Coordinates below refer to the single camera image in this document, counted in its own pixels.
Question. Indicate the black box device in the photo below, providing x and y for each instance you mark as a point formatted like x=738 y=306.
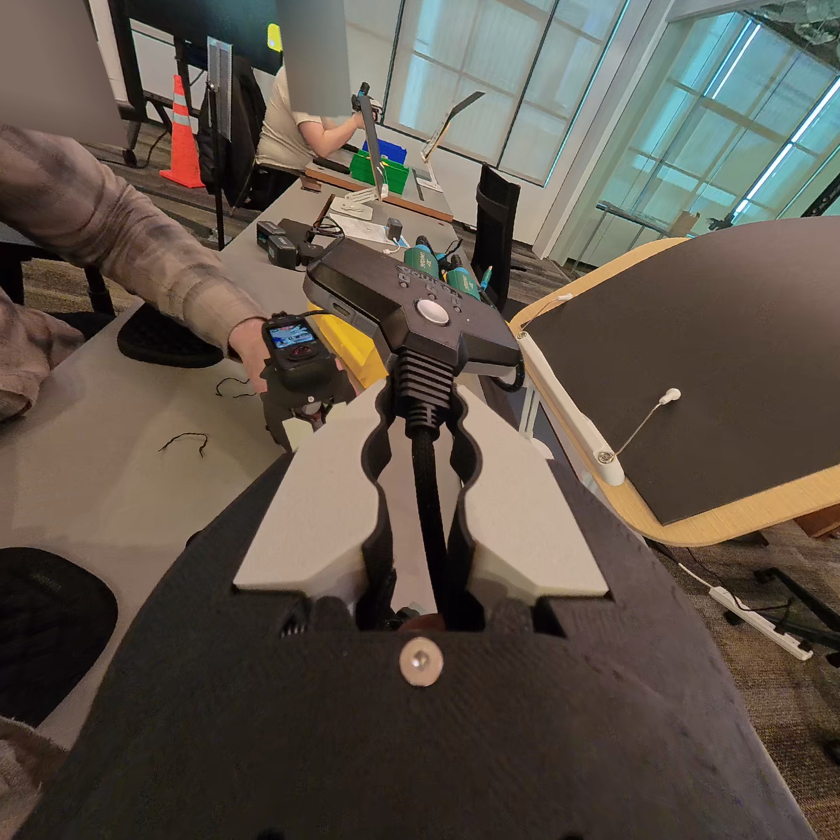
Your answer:
x=282 y=247

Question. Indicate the white power strip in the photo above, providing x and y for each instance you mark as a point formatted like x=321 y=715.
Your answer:
x=761 y=624

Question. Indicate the black round pad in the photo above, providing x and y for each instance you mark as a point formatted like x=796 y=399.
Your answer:
x=53 y=630

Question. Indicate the person's left hand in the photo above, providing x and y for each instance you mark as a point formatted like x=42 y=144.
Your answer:
x=250 y=348

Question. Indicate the black office chair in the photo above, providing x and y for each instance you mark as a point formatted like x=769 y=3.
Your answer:
x=236 y=131
x=496 y=230

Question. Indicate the black monitor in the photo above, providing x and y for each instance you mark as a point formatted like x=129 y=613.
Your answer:
x=197 y=26

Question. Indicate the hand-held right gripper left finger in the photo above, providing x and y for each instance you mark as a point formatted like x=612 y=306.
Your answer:
x=309 y=525

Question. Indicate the person's left forearm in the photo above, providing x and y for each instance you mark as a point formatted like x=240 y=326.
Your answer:
x=131 y=236

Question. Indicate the person's torso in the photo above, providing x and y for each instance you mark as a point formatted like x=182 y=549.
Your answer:
x=33 y=355

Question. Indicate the black hdmi switch box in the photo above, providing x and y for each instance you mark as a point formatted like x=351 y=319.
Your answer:
x=361 y=282

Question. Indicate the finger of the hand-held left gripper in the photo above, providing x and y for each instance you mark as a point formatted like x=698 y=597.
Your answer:
x=302 y=431

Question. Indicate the white board holder bar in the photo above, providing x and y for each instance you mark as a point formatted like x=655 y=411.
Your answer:
x=571 y=414

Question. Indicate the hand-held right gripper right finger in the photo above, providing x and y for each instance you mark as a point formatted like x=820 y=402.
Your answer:
x=532 y=525

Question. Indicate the black board with wooden edge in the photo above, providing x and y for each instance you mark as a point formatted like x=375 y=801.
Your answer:
x=709 y=368

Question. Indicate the yellow plastic bin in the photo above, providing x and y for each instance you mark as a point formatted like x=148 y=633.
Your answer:
x=344 y=344

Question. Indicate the green plastic bin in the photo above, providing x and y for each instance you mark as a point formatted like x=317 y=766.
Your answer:
x=378 y=173

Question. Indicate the small orange cone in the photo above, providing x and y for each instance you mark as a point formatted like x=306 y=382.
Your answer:
x=184 y=151

